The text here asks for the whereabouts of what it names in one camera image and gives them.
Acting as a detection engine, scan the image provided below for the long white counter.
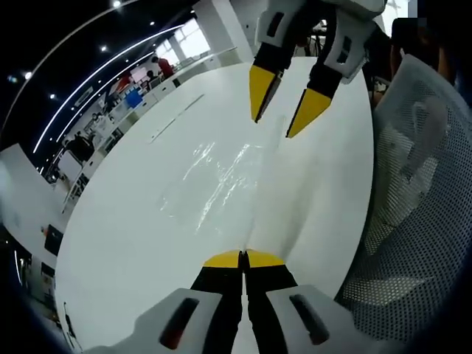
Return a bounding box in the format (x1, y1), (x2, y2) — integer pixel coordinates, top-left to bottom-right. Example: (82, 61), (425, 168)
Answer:
(60, 47), (239, 217)

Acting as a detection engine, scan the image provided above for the white panel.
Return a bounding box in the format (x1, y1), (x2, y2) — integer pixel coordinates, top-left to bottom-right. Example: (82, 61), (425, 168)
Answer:
(58, 150), (84, 178)

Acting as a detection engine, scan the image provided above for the blue box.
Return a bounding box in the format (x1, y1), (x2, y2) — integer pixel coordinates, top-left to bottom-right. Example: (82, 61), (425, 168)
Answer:
(125, 91), (143, 110)

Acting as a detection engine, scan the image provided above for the dark pen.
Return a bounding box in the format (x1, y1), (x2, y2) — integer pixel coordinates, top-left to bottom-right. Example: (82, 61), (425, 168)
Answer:
(62, 301), (77, 342)

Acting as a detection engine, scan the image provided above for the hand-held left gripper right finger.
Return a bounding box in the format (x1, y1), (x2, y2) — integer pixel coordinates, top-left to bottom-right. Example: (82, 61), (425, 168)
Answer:
(243, 249), (357, 354)

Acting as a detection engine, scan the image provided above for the white mesh chair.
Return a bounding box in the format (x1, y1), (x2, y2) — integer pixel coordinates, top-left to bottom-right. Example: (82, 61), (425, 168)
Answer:
(333, 54), (472, 346)

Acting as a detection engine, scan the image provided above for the clear food packaging bag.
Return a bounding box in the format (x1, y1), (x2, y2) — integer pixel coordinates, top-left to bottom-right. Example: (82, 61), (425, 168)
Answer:
(157, 141), (266, 237)
(241, 114), (327, 257)

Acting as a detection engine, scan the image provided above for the white pillar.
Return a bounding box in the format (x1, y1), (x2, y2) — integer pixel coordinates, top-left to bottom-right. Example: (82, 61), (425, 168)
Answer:
(194, 0), (261, 69)
(0, 142), (73, 266)

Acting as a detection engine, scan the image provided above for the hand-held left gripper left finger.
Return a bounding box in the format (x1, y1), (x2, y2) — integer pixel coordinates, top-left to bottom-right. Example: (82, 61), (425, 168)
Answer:
(134, 249), (244, 354)

